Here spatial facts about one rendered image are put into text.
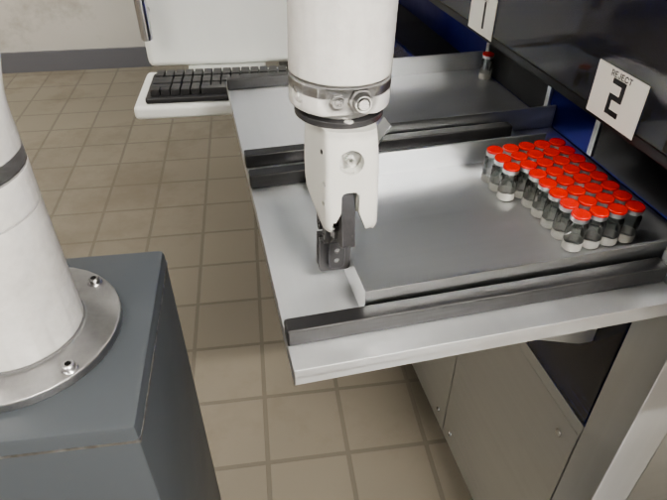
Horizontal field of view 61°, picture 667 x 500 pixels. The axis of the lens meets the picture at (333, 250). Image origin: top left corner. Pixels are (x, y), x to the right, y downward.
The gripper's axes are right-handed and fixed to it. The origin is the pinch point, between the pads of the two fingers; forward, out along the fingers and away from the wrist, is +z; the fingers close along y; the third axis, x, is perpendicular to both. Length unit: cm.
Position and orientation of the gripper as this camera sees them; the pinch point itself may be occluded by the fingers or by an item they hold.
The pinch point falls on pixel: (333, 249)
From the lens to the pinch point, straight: 57.0
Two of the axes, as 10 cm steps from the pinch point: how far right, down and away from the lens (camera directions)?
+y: -2.3, -6.0, 7.7
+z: -0.3, 7.9, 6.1
